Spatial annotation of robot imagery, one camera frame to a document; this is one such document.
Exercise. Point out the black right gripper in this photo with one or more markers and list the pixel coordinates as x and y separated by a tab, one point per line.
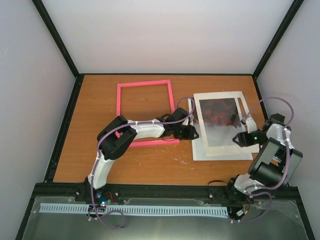
243	138

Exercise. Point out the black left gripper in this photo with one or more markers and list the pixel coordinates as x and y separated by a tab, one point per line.
189	134

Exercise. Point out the white picture mat board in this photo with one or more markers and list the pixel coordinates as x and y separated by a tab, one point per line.
227	94

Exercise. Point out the pink picture frame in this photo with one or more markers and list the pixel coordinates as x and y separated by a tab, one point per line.
166	82

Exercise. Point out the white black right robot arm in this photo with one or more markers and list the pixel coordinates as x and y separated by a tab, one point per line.
274	164

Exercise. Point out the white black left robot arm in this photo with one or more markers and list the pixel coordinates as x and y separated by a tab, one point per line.
115	139

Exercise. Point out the grey metal front plate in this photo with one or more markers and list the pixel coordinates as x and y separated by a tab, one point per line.
260	220

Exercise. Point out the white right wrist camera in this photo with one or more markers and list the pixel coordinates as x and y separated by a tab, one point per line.
250	124

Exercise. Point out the black table edge rail back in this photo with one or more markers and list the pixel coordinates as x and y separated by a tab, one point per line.
170	74

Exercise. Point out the black table edge rail left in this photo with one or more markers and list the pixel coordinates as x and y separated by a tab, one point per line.
63	130

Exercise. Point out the black enclosure post right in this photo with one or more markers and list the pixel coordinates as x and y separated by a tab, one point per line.
281	30

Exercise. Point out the black enclosure post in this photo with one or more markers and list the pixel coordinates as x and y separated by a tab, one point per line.
281	30
47	20

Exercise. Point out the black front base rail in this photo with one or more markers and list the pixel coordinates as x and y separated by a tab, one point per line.
119	193

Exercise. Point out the light blue slotted cable duct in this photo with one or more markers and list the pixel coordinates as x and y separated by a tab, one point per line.
136	210

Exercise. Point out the black enclosure post left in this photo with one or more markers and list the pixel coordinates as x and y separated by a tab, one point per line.
47	20

